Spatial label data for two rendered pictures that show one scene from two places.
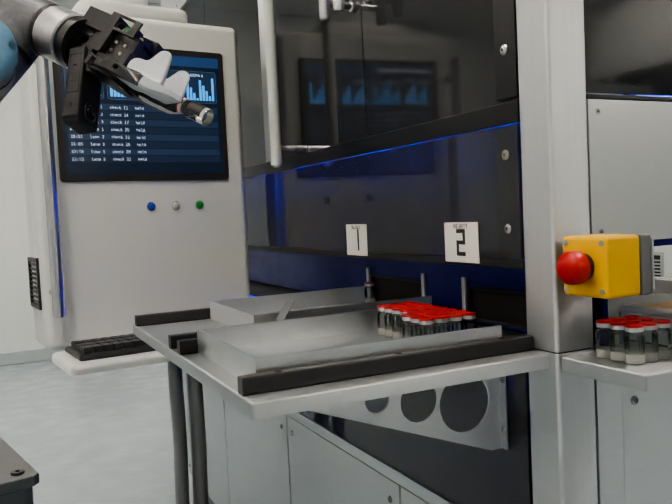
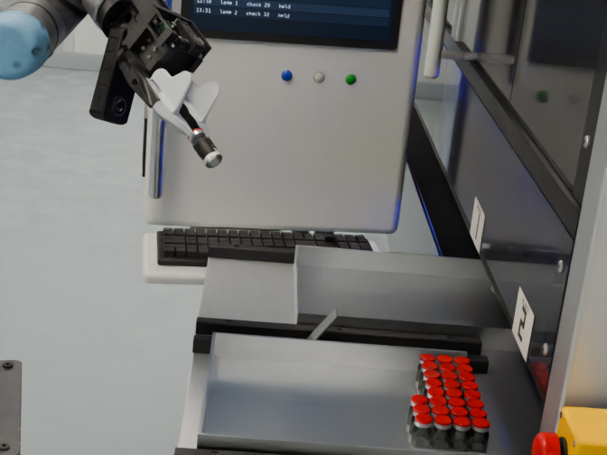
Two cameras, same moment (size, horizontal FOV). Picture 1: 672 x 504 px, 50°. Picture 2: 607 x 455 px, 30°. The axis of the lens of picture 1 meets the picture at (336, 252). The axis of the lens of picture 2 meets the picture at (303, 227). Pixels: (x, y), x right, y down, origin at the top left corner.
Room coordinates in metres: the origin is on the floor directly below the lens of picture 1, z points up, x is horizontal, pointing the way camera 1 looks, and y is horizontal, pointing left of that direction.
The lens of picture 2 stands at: (-0.19, -0.41, 1.58)
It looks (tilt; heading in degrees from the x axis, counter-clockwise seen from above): 20 degrees down; 23
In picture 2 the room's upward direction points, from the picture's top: 6 degrees clockwise
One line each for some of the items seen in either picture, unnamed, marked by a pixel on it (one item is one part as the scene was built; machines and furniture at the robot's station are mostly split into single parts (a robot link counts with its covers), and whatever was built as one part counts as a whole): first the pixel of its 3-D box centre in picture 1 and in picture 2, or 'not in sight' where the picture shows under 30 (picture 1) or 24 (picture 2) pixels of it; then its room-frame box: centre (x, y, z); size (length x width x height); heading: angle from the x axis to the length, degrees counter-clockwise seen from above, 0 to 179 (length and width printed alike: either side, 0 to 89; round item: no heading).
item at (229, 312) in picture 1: (317, 307); (407, 295); (1.34, 0.04, 0.90); 0.34 x 0.26 x 0.04; 116
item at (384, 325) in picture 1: (411, 325); (433, 403); (1.03, -0.10, 0.90); 0.18 x 0.02 x 0.05; 25
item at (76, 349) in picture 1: (166, 338); (267, 248); (1.56, 0.38, 0.82); 0.40 x 0.14 x 0.02; 122
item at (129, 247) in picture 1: (136, 174); (284, 21); (1.76, 0.48, 1.19); 0.50 x 0.19 x 0.78; 122
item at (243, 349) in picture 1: (342, 340); (342, 401); (0.98, 0.00, 0.90); 0.34 x 0.26 x 0.04; 115
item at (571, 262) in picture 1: (576, 267); (552, 452); (0.83, -0.28, 0.99); 0.04 x 0.04 x 0.04; 26
